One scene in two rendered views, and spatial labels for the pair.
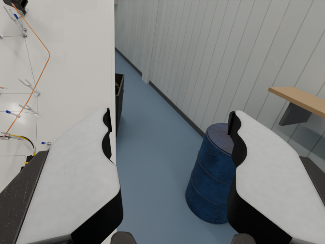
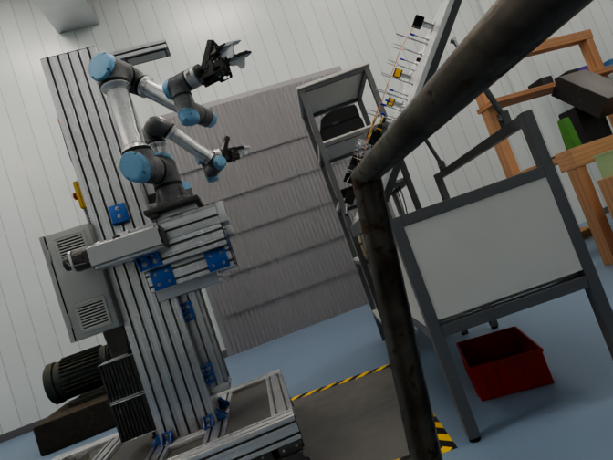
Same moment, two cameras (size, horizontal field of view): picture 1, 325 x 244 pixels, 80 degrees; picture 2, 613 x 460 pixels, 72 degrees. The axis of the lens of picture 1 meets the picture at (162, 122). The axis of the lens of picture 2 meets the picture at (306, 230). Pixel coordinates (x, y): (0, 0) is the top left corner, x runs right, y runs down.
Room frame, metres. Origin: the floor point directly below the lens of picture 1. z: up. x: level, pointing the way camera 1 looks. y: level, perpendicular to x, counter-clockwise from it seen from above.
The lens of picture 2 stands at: (0.67, -1.39, 0.76)
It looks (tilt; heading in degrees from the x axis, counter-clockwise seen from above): 4 degrees up; 112
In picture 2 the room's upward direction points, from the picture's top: 19 degrees counter-clockwise
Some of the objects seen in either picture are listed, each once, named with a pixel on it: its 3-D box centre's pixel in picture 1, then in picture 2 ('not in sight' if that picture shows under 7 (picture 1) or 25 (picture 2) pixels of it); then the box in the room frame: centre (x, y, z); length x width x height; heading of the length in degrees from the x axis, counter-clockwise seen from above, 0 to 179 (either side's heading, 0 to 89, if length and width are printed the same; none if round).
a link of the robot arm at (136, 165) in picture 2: not in sight; (126, 119); (-0.45, -0.06, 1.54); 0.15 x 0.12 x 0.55; 96
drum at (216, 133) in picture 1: (222, 172); not in sight; (1.40, -0.64, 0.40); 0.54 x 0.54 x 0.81
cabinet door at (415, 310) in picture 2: not in sight; (395, 270); (0.27, 0.37, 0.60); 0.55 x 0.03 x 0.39; 111
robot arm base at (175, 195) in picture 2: not in sight; (171, 196); (-0.46, 0.07, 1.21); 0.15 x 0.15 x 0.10
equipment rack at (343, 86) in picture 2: not in sight; (375, 211); (0.01, 1.57, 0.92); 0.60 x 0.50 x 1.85; 111
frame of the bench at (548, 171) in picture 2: not in sight; (457, 287); (0.44, 0.74, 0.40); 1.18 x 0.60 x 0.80; 111
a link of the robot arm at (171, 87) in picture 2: not in sight; (178, 86); (-0.19, -0.04, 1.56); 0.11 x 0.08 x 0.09; 6
